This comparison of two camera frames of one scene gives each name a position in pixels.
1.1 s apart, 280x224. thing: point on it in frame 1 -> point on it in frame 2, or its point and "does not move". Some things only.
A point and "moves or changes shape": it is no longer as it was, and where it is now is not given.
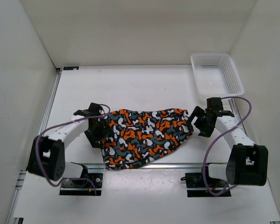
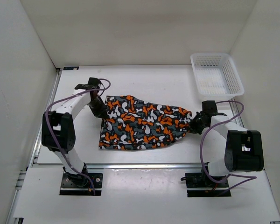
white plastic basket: x=216 y=75 does not move
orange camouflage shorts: x=140 y=136 moves or changes shape
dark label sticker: x=70 y=68 does not move
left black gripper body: x=99 y=132 -> x=97 y=107
